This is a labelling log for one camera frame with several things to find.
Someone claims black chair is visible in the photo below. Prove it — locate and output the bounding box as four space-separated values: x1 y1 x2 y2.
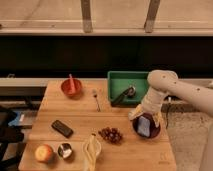
0 106 24 171

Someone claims metal fork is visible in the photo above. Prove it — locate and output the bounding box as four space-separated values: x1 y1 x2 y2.
92 90 101 112

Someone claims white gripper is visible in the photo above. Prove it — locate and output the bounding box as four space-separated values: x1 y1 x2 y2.
129 88 166 127

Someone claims banana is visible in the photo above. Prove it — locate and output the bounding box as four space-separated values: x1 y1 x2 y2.
83 134 96 171

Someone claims red yellow apple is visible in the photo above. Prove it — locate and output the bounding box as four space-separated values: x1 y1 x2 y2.
35 144 54 163

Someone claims red spoon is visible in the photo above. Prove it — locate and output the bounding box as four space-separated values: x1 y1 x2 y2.
69 74 76 93

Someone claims blue sponge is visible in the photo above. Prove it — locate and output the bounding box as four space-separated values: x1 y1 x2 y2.
138 116 150 137

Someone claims small metal cup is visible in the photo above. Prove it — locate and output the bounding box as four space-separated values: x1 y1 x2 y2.
58 143 73 159

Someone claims black rectangular block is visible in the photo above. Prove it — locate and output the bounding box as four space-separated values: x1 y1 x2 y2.
51 120 73 138

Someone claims red bowl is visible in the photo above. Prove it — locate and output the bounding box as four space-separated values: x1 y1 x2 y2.
61 78 82 97

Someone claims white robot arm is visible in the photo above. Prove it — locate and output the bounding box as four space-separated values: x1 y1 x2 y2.
128 70 213 138

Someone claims bunch of dark grapes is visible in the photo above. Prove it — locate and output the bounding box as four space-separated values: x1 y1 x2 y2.
98 127 123 144

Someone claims green plastic tray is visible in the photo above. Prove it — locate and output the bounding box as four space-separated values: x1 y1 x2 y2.
107 71 149 106

